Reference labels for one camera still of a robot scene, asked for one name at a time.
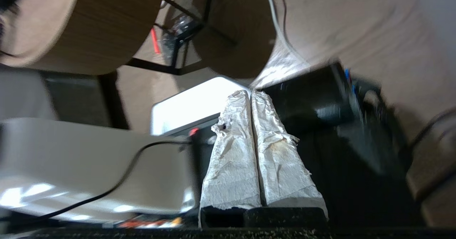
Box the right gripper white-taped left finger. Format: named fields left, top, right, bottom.
left=200, top=89, right=262, bottom=210

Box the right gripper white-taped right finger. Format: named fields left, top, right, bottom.
left=250, top=89, right=329, bottom=219

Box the dark grey bed frame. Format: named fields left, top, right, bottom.
left=43, top=71, right=129, bottom=130

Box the round wooden side table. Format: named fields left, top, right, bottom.
left=0, top=0, right=238, bottom=77

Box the clear plastic bag with parts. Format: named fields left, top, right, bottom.
left=162, top=14, right=201, bottom=42

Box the red stick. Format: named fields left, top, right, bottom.
left=150, top=27, right=161, bottom=54

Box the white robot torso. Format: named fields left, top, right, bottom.
left=0, top=117, right=199, bottom=215

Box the white power cable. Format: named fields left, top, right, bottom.
left=260, top=0, right=307, bottom=66

